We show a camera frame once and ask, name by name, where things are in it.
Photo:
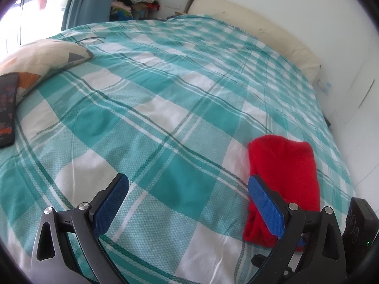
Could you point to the brown wooden board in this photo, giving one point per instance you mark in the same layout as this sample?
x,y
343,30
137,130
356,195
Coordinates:
x,y
191,4

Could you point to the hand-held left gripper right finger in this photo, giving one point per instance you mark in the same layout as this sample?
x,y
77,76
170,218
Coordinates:
x,y
266,207

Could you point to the red knit garment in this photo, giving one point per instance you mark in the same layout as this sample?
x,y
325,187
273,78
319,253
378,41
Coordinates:
x,y
281,159

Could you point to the white wall outlet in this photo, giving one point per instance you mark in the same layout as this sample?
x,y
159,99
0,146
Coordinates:
x,y
324,86

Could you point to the black smartphone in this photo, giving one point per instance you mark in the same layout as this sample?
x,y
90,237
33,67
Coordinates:
x,y
7,109

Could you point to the teal checkered bed sheet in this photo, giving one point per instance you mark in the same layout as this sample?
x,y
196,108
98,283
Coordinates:
x,y
162,109

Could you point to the cream patterned pillow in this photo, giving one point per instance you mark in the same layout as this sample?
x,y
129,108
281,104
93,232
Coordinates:
x,y
44,53

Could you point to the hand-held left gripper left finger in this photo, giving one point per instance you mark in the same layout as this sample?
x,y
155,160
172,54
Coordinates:
x,y
112,204

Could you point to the blue curtain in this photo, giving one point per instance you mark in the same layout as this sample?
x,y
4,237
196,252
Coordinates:
x,y
88,0

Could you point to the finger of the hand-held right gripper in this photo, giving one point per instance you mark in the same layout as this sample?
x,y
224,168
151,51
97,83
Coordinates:
x,y
257,259

